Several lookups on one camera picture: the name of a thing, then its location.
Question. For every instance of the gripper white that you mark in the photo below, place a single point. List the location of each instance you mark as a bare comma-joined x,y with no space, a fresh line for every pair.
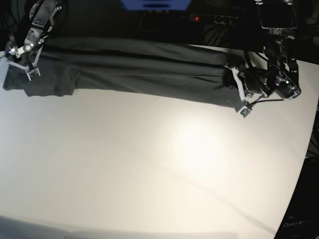
256,85
25,57

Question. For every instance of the grey T-shirt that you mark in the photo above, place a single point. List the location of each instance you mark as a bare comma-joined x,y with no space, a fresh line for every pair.
178,71

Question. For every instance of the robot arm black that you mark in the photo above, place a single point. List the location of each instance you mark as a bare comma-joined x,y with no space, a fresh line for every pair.
278,24
24,29

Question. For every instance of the black power strip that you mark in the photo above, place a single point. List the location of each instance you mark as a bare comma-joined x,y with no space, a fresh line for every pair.
215,19

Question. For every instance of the blue box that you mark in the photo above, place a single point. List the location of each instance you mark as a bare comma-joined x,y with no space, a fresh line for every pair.
179,5

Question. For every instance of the black OpenArm base box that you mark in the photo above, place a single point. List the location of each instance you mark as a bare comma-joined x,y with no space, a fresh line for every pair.
301,220

